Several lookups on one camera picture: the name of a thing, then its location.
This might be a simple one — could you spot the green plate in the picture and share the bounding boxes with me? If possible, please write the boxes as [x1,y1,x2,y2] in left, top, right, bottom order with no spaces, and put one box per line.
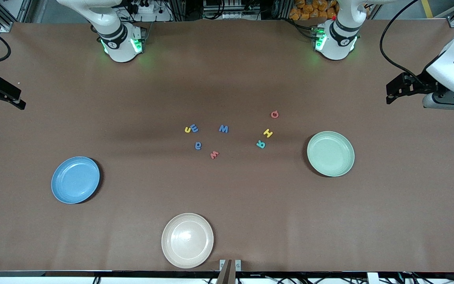
[307,131,355,177]

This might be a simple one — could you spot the black base connector box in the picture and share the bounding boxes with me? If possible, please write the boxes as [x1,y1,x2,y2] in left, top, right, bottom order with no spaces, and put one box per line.
[310,25,327,52]
[132,26,149,54]

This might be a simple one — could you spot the blue plate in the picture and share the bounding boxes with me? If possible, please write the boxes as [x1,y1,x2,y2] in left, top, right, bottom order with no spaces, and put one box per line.
[51,156,100,204]

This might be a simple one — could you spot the orange bag pile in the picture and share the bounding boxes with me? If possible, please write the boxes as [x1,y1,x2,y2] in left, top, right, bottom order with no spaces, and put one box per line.
[289,0,339,21]

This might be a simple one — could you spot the white power strip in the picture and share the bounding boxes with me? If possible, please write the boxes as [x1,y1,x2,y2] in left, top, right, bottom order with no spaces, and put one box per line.
[130,0,172,22]

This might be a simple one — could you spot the grey equipment box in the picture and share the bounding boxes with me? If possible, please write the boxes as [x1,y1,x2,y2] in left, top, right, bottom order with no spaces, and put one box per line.
[203,0,261,19]

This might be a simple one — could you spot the beige plate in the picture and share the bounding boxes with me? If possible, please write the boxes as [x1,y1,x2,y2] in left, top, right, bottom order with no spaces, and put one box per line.
[161,213,214,269]

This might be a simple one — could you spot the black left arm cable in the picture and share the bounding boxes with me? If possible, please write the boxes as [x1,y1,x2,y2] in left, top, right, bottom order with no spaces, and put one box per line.
[380,0,424,86]

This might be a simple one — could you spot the metal table edge bracket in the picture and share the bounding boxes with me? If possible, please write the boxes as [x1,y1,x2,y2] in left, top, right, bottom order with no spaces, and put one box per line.
[219,259,242,284]

